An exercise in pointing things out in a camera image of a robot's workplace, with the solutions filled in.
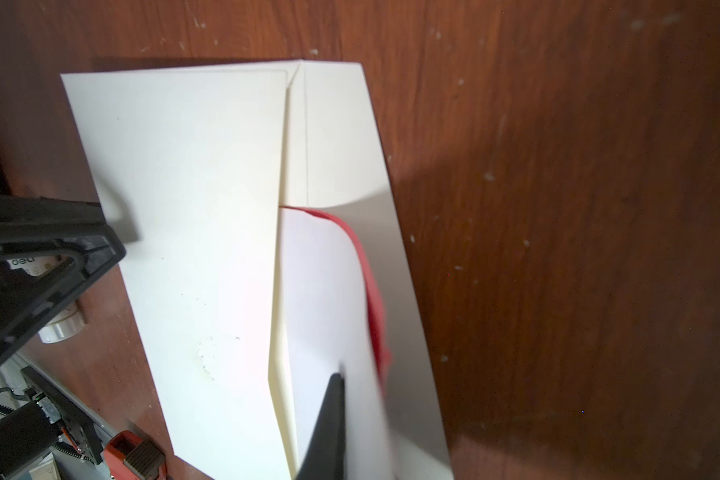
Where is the pink white letter card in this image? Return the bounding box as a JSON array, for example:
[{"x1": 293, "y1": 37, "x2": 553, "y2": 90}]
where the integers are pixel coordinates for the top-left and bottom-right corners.
[{"x1": 277, "y1": 208, "x2": 395, "y2": 479}]

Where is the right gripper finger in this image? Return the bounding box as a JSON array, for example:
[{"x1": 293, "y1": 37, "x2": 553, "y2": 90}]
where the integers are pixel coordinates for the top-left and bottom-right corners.
[{"x1": 296, "y1": 373, "x2": 346, "y2": 480}]

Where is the red pipe wrench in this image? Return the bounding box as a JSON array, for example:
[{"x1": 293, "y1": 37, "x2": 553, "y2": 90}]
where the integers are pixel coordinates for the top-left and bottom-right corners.
[{"x1": 102, "y1": 430, "x2": 168, "y2": 480}]

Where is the white glue stick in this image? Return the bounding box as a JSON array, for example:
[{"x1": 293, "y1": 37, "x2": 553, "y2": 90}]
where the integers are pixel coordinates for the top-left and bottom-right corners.
[{"x1": 6, "y1": 255, "x2": 86, "y2": 344}]

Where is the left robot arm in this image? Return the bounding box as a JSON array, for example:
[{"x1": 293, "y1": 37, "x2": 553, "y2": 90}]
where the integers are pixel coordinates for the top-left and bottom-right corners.
[{"x1": 0, "y1": 194, "x2": 125, "y2": 479}]

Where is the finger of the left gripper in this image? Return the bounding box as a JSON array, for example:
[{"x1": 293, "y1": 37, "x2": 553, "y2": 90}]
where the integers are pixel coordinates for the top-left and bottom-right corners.
[{"x1": 0, "y1": 195, "x2": 126, "y2": 366}]

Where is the cream envelope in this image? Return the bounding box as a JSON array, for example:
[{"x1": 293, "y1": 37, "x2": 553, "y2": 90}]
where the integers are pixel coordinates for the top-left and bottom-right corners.
[{"x1": 62, "y1": 60, "x2": 453, "y2": 479}]

